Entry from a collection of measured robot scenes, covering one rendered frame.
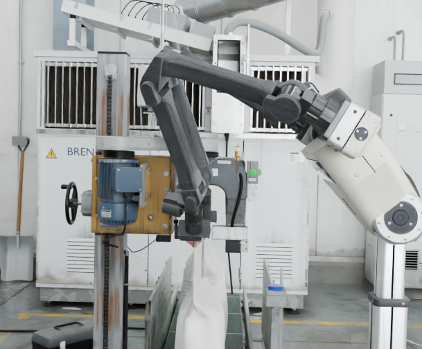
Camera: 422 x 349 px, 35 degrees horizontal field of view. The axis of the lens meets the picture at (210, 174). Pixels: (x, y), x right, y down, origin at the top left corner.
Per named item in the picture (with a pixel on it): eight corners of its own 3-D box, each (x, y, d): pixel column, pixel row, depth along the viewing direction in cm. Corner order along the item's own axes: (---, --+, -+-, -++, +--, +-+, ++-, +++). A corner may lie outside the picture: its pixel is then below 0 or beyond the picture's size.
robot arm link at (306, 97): (317, 106, 170) (321, 97, 175) (283, 86, 170) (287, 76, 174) (299, 131, 176) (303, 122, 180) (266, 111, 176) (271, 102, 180)
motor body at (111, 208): (134, 226, 250) (136, 159, 249) (94, 225, 251) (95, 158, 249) (140, 221, 265) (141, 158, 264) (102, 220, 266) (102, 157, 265)
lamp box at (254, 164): (258, 183, 268) (258, 161, 268) (247, 183, 269) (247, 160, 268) (257, 183, 276) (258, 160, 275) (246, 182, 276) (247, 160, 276)
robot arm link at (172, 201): (195, 199, 200) (205, 183, 206) (159, 190, 202) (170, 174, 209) (192, 230, 207) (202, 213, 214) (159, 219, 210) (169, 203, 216)
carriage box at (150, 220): (171, 235, 270) (173, 157, 268) (87, 233, 270) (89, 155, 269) (176, 227, 294) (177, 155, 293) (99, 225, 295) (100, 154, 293)
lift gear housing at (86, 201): (92, 217, 275) (93, 191, 274) (79, 217, 275) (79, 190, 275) (98, 215, 286) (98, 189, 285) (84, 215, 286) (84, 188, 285)
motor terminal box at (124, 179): (142, 198, 246) (143, 167, 246) (115, 199, 242) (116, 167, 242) (136, 196, 254) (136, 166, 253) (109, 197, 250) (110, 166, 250)
